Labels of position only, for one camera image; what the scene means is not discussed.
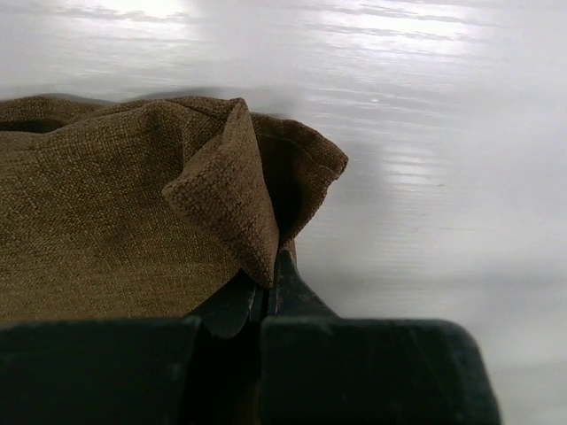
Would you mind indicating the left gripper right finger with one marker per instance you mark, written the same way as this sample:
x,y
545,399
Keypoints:
x,y
318,368

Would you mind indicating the brown cloth napkin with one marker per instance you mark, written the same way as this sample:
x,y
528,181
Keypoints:
x,y
146,208

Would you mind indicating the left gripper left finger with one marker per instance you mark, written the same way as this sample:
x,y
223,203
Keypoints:
x,y
198,369

